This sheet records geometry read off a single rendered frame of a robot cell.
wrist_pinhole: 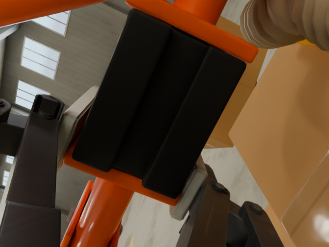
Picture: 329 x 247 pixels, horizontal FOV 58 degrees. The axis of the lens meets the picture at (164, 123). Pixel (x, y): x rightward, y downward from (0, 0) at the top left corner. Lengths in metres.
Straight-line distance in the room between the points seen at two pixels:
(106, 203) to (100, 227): 0.02
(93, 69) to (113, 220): 9.74
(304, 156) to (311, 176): 0.02
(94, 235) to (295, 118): 0.19
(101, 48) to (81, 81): 1.43
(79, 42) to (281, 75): 9.39
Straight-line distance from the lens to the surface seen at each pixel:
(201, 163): 0.15
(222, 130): 1.47
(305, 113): 0.27
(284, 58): 0.36
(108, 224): 0.17
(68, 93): 10.71
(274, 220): 1.17
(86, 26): 9.39
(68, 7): 0.17
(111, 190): 0.16
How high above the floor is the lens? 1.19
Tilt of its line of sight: 9 degrees down
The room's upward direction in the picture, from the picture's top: 66 degrees counter-clockwise
